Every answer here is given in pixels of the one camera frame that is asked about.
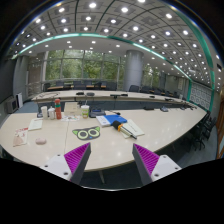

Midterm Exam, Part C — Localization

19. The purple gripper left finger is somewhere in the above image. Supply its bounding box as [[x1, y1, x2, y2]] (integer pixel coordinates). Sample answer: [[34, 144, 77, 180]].
[[40, 142, 92, 186]]

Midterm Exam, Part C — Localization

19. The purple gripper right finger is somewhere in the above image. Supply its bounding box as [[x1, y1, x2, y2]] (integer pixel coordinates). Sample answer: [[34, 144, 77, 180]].
[[131, 143, 183, 187]]

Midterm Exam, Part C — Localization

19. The black owl face mousepad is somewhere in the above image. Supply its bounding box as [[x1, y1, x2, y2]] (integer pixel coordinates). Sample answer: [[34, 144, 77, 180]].
[[72, 126, 100, 141]]

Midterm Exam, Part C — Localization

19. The beige cardboard box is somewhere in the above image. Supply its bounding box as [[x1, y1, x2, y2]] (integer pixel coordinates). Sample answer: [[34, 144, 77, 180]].
[[64, 102, 80, 116]]

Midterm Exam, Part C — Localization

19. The dark blue device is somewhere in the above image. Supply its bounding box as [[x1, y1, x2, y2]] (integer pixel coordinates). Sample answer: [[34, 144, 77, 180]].
[[89, 109, 105, 118]]

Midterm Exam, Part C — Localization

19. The white cup green label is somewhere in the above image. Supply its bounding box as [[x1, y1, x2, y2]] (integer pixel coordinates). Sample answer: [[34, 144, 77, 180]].
[[81, 105, 90, 119]]

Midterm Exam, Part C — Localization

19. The blue book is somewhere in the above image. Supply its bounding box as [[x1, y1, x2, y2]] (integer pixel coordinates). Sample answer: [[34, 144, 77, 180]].
[[104, 114, 127, 125]]

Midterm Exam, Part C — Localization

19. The white paper sheet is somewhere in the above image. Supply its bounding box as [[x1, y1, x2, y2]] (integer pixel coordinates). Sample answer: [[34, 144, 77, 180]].
[[28, 119, 43, 131]]

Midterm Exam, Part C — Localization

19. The white jar with lid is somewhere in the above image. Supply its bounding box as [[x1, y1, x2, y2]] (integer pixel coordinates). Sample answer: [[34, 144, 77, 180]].
[[48, 107, 55, 120]]

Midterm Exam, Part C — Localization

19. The red patterned booklet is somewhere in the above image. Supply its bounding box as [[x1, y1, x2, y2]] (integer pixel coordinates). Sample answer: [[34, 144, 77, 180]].
[[13, 128, 28, 147]]

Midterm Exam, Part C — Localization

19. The white paper cup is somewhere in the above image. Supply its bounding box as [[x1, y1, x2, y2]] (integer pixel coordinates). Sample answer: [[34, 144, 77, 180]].
[[41, 106, 48, 119]]

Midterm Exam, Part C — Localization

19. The orange red bottle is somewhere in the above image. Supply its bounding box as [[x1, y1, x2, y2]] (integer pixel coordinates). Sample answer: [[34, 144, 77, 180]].
[[55, 99, 62, 119]]

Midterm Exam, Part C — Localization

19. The black office chair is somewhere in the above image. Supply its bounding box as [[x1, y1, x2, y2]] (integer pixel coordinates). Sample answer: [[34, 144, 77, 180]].
[[190, 113, 217, 149]]

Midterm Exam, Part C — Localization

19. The white air purifier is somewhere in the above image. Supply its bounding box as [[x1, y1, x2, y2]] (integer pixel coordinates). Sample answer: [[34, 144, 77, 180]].
[[16, 93, 23, 108]]

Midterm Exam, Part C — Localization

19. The grey round pillar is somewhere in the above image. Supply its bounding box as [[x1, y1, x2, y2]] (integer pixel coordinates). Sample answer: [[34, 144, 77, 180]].
[[123, 50, 144, 91]]

